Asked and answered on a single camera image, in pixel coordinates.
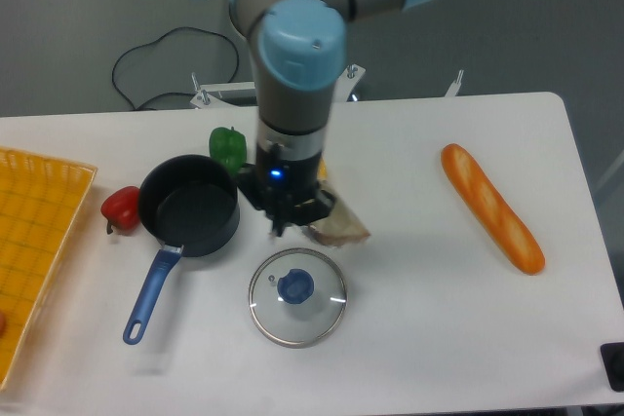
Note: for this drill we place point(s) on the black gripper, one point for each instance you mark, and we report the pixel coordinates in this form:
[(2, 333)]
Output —
[(287, 191)]

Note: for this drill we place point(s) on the toast slice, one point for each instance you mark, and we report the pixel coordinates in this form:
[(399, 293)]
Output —
[(342, 227)]

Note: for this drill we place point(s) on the orange baguette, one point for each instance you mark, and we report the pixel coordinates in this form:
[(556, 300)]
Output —
[(502, 224)]

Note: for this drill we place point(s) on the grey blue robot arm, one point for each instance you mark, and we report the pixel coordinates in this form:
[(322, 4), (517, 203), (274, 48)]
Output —
[(298, 52)]

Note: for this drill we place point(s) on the red bell pepper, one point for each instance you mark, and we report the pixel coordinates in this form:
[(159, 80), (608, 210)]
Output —
[(121, 210)]

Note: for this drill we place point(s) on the yellow woven basket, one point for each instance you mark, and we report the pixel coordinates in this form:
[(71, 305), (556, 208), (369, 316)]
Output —
[(41, 198)]

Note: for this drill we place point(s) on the glass lid blue knob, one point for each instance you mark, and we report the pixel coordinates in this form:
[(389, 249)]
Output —
[(297, 297)]

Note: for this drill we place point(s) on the green bell pepper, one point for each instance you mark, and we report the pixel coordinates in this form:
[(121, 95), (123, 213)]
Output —
[(228, 147)]

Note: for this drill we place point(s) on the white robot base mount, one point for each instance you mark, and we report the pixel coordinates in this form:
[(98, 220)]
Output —
[(243, 94)]

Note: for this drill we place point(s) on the black corner object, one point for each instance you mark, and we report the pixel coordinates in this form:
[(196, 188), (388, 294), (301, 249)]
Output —
[(612, 355)]

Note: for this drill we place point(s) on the black pot blue handle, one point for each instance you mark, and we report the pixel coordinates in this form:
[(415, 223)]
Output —
[(189, 204)]

